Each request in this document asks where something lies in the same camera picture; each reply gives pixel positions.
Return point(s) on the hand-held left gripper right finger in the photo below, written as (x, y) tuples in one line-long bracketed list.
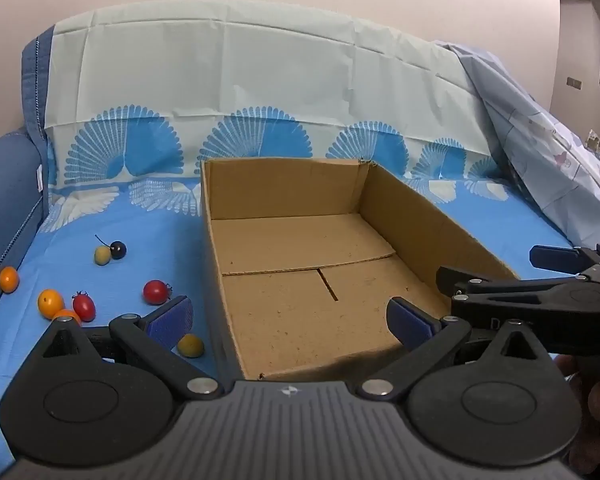
[(409, 322)]

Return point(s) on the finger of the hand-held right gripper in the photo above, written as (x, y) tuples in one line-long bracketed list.
[(555, 256), (505, 291)]

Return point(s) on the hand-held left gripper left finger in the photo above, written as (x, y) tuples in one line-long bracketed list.
[(172, 321)]

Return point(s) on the olive yellow round fruit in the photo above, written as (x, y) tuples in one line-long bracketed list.
[(190, 345)]

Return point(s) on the round red cherry tomato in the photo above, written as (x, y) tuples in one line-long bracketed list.
[(156, 292)]

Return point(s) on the oblong red cherry tomato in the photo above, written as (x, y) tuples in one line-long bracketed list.
[(84, 307)]

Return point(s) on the dark cherry with stem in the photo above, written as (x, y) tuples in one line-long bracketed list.
[(118, 249)]

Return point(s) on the yellow-green grape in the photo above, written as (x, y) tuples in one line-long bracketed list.
[(101, 255)]

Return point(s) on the orange kumquat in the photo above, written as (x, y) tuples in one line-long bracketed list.
[(8, 279), (50, 302), (69, 314)]

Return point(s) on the brown cardboard box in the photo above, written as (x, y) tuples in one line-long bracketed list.
[(290, 260)]

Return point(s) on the pale printed blanket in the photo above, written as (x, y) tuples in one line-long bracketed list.
[(530, 135)]

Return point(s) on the white fabric tag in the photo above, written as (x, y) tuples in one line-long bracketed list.
[(39, 178)]

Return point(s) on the blue cushion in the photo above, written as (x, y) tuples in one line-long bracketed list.
[(5, 185)]

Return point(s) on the blue fan-patterned sheet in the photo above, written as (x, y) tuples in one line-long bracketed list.
[(130, 85)]

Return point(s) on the wall switch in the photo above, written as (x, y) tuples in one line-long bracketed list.
[(574, 83)]

